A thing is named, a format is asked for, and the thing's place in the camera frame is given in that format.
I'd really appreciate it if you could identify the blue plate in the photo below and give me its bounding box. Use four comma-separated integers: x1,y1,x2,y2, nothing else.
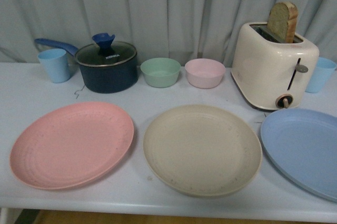
260,108,336,201

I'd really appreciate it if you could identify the right light blue cup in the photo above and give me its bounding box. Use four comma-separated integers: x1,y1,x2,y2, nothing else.
305,57,336,93

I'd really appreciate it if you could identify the pink bowl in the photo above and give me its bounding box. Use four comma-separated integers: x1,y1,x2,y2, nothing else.
185,58,226,89

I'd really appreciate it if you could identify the light blue cup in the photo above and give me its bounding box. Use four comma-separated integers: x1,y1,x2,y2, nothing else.
37,48,71,84
305,57,336,93

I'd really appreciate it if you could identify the glass pot lid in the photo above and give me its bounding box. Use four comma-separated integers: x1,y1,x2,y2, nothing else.
75,33,137,67

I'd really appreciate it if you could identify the bread slice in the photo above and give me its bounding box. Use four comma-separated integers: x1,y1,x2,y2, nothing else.
267,2,298,43

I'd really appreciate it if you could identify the beige plate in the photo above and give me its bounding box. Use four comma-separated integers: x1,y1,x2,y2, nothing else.
143,105,263,197

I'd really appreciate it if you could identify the dark blue saucepan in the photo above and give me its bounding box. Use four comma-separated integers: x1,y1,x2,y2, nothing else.
35,38,138,94

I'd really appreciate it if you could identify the green bowl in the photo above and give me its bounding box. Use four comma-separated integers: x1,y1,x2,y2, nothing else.
140,58,181,88

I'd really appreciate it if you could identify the cream toaster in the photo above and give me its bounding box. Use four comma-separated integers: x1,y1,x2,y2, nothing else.
231,23,319,110

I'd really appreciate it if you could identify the pink plate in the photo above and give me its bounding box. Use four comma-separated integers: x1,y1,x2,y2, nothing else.
9,101,134,190

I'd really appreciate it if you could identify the left light blue cup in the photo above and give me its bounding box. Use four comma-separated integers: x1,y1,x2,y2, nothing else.
37,48,71,84

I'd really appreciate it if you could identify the grey curtain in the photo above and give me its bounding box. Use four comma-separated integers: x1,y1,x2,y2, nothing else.
1,0,336,66

